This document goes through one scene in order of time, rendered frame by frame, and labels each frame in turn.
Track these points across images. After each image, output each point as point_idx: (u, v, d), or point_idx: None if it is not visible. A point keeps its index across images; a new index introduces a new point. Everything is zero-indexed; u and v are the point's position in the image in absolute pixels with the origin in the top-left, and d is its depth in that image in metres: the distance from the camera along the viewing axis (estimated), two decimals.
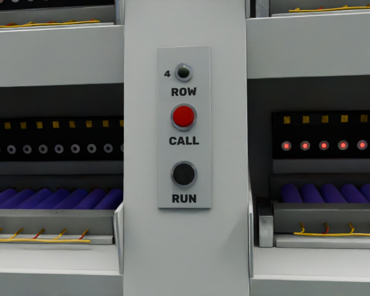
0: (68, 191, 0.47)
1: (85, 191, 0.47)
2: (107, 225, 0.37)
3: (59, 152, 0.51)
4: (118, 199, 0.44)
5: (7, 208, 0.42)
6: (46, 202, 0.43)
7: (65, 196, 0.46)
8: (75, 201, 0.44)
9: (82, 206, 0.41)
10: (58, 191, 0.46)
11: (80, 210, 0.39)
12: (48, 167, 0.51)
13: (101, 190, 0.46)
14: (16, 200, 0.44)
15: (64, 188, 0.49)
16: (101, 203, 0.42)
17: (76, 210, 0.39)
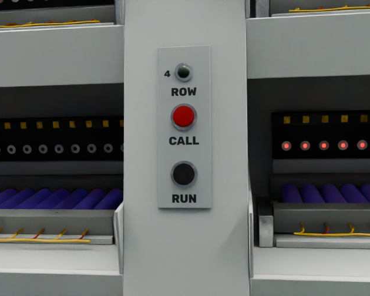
0: (68, 191, 0.47)
1: (85, 191, 0.47)
2: (107, 225, 0.37)
3: (59, 152, 0.51)
4: (118, 199, 0.44)
5: (7, 208, 0.42)
6: (46, 202, 0.43)
7: (65, 196, 0.46)
8: (75, 201, 0.44)
9: (82, 206, 0.41)
10: (58, 191, 0.46)
11: (80, 210, 0.39)
12: (48, 167, 0.51)
13: (101, 190, 0.46)
14: (16, 200, 0.44)
15: (64, 188, 0.49)
16: (101, 203, 0.42)
17: (76, 210, 0.39)
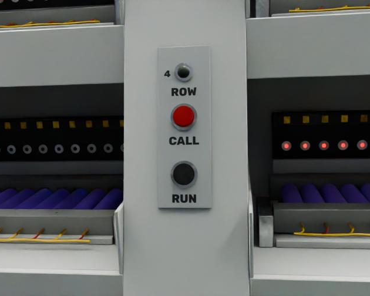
0: (68, 191, 0.47)
1: (85, 191, 0.47)
2: (107, 225, 0.37)
3: (59, 152, 0.51)
4: (118, 199, 0.44)
5: (7, 208, 0.42)
6: (46, 202, 0.43)
7: (65, 196, 0.46)
8: (75, 201, 0.44)
9: (82, 206, 0.41)
10: (58, 191, 0.46)
11: (80, 210, 0.39)
12: (48, 167, 0.51)
13: (101, 190, 0.46)
14: (16, 200, 0.44)
15: (64, 188, 0.49)
16: (101, 203, 0.42)
17: (76, 210, 0.39)
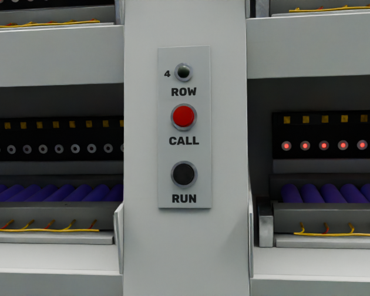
0: (73, 187, 0.49)
1: (90, 187, 0.48)
2: None
3: (59, 152, 0.51)
4: (122, 195, 0.46)
5: None
6: (52, 197, 0.44)
7: (70, 191, 0.48)
8: (80, 196, 0.45)
9: (87, 201, 0.43)
10: (63, 186, 0.48)
11: (88, 202, 0.41)
12: (48, 167, 0.51)
13: (106, 186, 0.48)
14: (23, 195, 0.46)
15: None
16: (106, 198, 0.43)
17: (84, 202, 0.41)
